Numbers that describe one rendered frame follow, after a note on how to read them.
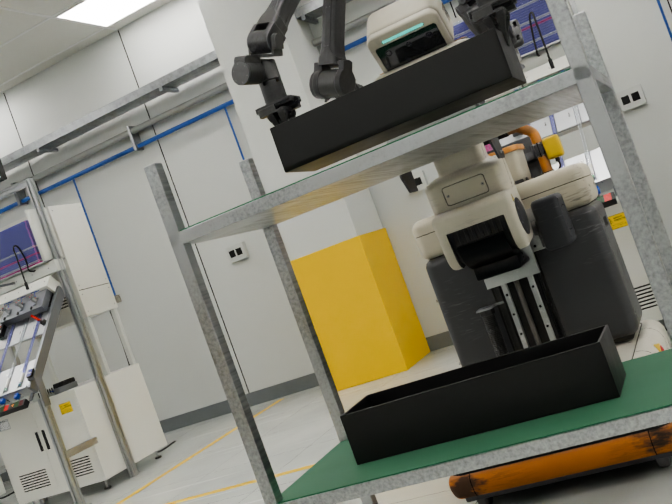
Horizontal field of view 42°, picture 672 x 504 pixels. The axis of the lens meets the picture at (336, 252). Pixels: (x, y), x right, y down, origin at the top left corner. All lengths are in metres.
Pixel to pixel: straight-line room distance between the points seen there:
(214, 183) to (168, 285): 0.89
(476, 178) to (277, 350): 4.28
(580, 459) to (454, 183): 0.79
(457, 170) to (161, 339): 4.81
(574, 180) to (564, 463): 0.79
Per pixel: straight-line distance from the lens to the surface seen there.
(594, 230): 2.61
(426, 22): 2.37
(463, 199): 2.40
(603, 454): 2.39
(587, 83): 1.58
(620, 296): 2.63
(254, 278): 6.48
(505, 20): 2.02
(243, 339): 6.61
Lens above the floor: 0.77
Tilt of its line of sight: 1 degrees up
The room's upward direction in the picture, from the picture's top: 20 degrees counter-clockwise
